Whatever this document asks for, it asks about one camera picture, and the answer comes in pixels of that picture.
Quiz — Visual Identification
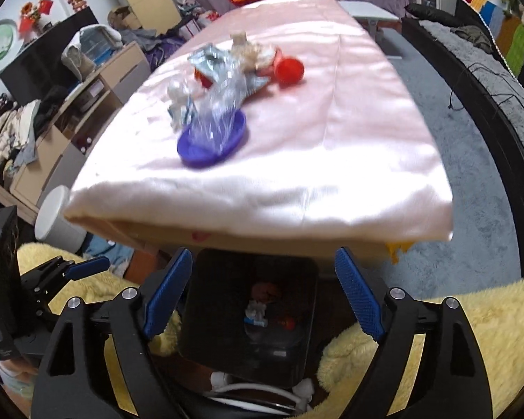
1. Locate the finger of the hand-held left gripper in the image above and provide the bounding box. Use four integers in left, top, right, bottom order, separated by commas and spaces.
26, 280, 77, 315
31, 256, 111, 289

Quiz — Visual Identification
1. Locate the purple bag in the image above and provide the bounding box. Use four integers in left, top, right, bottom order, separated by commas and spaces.
143, 37, 189, 73

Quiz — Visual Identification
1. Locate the white cable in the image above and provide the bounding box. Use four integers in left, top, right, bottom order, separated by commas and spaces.
209, 370, 314, 415

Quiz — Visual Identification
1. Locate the pile of clothes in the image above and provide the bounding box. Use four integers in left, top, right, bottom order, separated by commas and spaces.
0, 86, 71, 181

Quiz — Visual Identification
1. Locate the black sofa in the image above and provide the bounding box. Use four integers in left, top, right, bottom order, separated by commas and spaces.
401, 3, 524, 281

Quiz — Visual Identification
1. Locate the wooden cabinet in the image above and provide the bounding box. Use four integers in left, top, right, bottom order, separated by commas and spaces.
0, 41, 152, 224

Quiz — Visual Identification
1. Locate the purple plastic plate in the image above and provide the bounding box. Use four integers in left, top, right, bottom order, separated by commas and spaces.
177, 109, 248, 167

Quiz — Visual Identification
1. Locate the black trash bin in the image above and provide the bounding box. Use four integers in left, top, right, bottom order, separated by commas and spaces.
177, 248, 320, 389

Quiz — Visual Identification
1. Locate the pink satin tablecloth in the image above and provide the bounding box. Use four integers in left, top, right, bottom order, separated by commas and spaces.
63, 0, 454, 242

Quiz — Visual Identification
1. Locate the cardboard box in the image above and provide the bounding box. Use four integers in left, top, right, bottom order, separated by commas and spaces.
107, 6, 141, 32

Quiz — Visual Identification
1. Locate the black television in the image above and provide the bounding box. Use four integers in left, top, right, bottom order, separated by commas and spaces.
0, 11, 101, 106

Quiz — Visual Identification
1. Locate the silver foil wrapper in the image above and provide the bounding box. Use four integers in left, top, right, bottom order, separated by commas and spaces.
188, 44, 272, 97

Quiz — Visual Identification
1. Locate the white crumpled packet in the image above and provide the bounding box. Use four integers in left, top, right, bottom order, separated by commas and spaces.
167, 80, 198, 128

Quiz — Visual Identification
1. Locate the black cable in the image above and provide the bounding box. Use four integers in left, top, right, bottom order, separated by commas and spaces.
446, 62, 524, 119

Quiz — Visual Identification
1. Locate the grey fuzzy blanket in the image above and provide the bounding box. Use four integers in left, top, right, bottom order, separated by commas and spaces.
419, 20, 524, 151

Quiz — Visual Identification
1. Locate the white grey plastic container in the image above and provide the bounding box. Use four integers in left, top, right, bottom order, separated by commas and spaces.
61, 24, 124, 82

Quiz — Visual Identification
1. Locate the dark green cloth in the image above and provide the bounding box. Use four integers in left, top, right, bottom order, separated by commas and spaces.
451, 25, 492, 51

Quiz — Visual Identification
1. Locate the white round bucket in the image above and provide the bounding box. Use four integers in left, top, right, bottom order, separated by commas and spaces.
34, 185, 88, 255

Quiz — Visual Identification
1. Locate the small bottle with red cap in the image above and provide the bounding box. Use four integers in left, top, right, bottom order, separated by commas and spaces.
274, 58, 305, 86

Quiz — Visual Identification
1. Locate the yellow fluffy blanket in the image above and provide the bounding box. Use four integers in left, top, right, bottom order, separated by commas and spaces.
16, 242, 524, 419

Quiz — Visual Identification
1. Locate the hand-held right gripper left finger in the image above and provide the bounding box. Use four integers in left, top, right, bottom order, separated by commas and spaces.
30, 248, 194, 419

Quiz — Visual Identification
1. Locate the black pillow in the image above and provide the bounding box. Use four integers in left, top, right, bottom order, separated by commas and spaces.
404, 2, 460, 28

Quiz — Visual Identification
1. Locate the light blue cloth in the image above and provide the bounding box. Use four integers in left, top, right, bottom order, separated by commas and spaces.
84, 233, 134, 278

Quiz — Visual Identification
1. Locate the person's left forearm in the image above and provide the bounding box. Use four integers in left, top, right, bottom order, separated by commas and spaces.
0, 353, 35, 400

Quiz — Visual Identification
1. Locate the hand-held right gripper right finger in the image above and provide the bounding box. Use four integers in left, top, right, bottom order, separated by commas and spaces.
334, 247, 494, 419

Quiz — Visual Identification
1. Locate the round framed picture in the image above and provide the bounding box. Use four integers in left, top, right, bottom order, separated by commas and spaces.
0, 19, 25, 80

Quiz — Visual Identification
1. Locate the white blue wrapper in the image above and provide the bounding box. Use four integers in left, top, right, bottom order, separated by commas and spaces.
243, 300, 270, 326

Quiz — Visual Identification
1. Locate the colourful striped knitted blanket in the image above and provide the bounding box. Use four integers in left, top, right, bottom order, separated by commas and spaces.
458, 0, 524, 106

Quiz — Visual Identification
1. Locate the white folding table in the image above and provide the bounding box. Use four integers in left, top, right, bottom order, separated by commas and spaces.
338, 0, 403, 60

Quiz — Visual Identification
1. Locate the clear plastic wrapper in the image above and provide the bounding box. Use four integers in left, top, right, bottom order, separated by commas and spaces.
188, 65, 246, 149

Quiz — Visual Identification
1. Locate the reddish crumpled scrap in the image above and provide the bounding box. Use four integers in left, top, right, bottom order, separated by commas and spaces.
250, 282, 285, 303

